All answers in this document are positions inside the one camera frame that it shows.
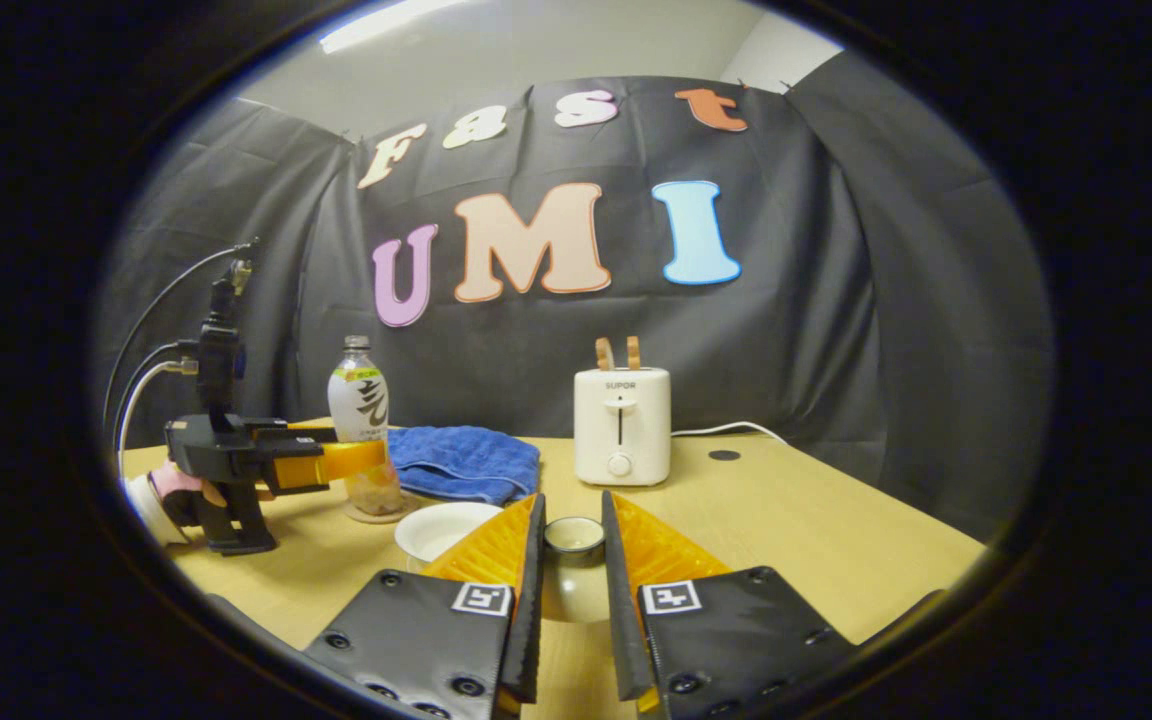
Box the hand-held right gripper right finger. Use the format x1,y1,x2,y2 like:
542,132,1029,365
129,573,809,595
601,490,857,720

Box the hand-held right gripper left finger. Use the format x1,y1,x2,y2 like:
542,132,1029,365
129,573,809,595
304,492,547,720

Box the round cork coaster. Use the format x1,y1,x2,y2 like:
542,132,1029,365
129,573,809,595
343,493,422,525

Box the clear labelled water bottle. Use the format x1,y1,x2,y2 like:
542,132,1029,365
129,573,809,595
327,335,405,516

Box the cream teacup lid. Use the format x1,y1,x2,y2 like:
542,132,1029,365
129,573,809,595
541,516,609,624

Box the cream ceramic teacup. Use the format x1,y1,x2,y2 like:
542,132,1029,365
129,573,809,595
395,501,504,567

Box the blue towel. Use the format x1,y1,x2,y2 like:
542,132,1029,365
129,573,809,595
386,426,542,507

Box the white toaster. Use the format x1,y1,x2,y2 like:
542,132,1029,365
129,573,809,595
574,367,672,487

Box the black backdrop cloth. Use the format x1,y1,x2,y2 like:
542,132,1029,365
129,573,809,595
96,50,1052,541

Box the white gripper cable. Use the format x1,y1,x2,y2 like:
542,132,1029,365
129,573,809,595
116,360,199,473

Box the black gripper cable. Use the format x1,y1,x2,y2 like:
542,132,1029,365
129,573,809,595
101,245,242,431
112,340,199,441

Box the white toaster power cable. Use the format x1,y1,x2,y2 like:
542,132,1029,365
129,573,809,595
671,421,787,446

